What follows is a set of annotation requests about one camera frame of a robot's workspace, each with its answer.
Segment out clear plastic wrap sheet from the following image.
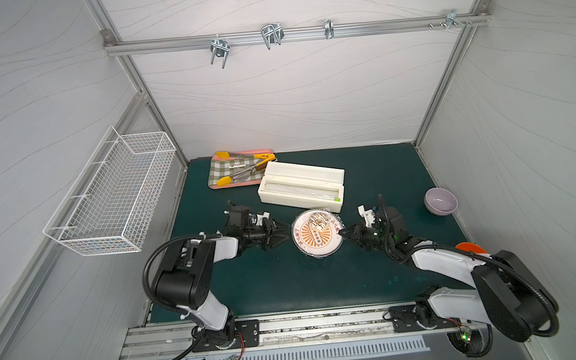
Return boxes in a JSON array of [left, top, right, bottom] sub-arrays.
[[288, 204, 350, 262]]

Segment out round patterned plate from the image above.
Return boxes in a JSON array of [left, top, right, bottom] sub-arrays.
[[289, 205, 348, 261]]

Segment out white plastic wrap dispenser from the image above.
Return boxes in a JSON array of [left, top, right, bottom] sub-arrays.
[[258, 162, 345, 213]]

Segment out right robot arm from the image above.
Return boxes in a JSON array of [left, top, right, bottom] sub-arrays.
[[340, 204, 560, 342]]

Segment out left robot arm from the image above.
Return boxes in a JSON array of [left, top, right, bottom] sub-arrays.
[[142, 203, 291, 335]]

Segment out yellow tongs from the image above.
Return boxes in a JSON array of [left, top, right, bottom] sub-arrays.
[[215, 151, 276, 188]]

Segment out green checkered cloth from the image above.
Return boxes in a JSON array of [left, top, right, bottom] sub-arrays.
[[207, 153, 272, 187]]

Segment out purple bowl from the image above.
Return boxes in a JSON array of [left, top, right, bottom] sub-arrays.
[[424, 188, 458, 217]]

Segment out pink tray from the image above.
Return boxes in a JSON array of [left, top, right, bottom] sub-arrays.
[[205, 147, 278, 191]]

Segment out orange bowl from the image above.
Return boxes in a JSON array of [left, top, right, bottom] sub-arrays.
[[456, 242, 488, 255]]

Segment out metal hook clamp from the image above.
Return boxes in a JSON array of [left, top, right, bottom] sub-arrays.
[[260, 23, 284, 50], [324, 19, 335, 40], [210, 38, 230, 69], [427, 9, 473, 31]]

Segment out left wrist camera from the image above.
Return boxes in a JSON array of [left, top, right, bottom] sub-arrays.
[[250, 212, 270, 226]]

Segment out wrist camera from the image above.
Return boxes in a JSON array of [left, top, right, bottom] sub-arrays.
[[250, 212, 270, 226], [358, 204, 377, 228]]

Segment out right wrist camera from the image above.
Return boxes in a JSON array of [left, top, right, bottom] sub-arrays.
[[358, 204, 377, 228]]

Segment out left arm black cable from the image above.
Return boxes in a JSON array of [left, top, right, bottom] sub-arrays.
[[138, 233, 213, 314]]

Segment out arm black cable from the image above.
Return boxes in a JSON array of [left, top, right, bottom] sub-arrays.
[[138, 233, 213, 314], [399, 233, 563, 349]]

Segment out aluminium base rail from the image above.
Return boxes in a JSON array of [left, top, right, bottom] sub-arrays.
[[119, 302, 460, 360]]

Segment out white wire basket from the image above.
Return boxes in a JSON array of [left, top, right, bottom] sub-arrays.
[[43, 126, 176, 257]]

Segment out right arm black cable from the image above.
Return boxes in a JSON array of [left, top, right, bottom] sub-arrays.
[[399, 233, 563, 349]]

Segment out aluminium top rail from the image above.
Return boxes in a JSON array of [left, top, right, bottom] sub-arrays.
[[105, 13, 492, 57]]

